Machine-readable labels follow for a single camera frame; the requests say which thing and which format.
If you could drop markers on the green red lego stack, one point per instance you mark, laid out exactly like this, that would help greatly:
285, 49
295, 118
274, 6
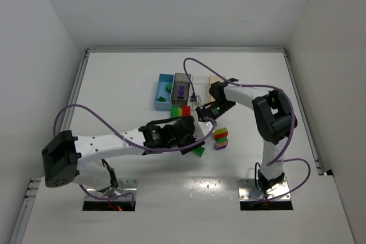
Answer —
180, 111

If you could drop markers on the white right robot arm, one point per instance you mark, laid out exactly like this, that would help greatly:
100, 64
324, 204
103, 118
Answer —
275, 121

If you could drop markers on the dark green lego brick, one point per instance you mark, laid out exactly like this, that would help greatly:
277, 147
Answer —
161, 99

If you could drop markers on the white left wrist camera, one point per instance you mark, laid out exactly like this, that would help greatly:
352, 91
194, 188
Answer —
203, 130

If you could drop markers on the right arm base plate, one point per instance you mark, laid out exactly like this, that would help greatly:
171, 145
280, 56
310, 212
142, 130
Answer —
248, 192

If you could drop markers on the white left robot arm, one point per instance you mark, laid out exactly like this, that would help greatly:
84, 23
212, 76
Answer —
73, 159

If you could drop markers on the green number lego brick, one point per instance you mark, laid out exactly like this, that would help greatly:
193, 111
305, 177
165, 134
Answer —
199, 151

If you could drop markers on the small green lego brick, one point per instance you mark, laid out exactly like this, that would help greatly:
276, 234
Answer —
168, 87

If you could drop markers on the lime green lego stack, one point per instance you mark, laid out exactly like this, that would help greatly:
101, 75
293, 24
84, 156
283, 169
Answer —
220, 134

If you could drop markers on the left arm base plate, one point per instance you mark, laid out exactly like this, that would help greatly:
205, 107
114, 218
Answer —
125, 193

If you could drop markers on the clear transparent container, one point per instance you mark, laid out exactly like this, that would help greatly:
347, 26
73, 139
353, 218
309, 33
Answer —
201, 87

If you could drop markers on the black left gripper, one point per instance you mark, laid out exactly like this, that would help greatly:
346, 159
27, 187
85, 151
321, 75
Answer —
190, 134

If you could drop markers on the purple butterfly lego brick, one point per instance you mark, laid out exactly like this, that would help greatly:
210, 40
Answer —
219, 146

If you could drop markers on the blue container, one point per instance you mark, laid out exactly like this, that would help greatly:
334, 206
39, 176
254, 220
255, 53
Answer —
163, 80

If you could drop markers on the smoky grey container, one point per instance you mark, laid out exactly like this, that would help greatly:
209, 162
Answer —
181, 79

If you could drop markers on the amber transparent container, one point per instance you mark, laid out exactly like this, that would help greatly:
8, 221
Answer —
213, 79

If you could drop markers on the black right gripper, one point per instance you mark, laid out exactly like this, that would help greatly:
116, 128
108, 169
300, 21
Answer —
205, 113

